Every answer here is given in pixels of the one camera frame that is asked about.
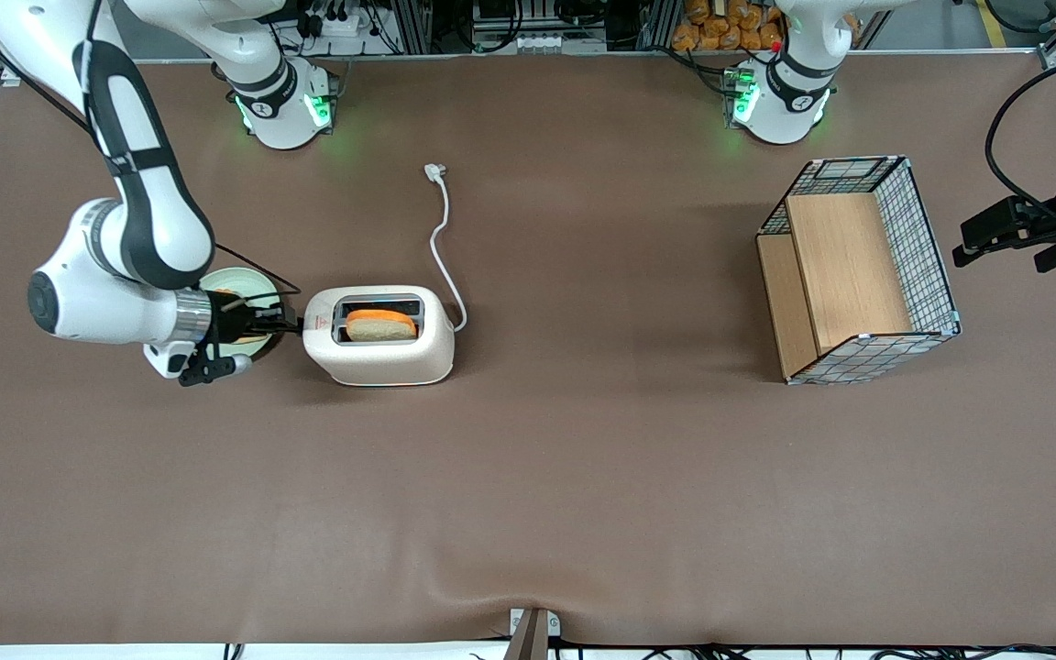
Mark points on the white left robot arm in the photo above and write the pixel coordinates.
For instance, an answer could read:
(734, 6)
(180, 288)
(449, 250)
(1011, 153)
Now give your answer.
(780, 105)

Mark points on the aluminium frame post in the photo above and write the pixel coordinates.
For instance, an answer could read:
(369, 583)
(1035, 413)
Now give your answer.
(411, 23)
(656, 23)

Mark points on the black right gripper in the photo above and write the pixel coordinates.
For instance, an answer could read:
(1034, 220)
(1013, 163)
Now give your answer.
(230, 317)

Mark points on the white two-slot toaster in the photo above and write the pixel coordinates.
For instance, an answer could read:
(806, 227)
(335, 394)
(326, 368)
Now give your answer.
(381, 362)

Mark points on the pale green round plate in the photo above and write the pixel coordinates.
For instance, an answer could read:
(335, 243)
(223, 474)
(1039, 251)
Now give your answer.
(239, 279)

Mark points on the white power strip with plugs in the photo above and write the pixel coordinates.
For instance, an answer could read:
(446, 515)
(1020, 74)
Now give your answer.
(345, 26)

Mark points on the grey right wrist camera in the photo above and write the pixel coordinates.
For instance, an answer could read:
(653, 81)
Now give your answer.
(212, 370)

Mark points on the grey metal table bracket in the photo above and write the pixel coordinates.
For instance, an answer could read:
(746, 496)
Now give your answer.
(533, 637)

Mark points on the bag of orange bread rolls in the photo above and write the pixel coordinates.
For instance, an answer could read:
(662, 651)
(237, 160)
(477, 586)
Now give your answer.
(720, 27)

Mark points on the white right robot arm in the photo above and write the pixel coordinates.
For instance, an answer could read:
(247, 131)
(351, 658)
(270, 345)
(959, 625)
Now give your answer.
(152, 229)

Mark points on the brown table mat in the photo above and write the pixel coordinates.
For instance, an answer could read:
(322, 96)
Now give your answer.
(583, 477)

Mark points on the bread slice with orange crust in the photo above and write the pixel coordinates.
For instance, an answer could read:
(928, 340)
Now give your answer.
(381, 328)

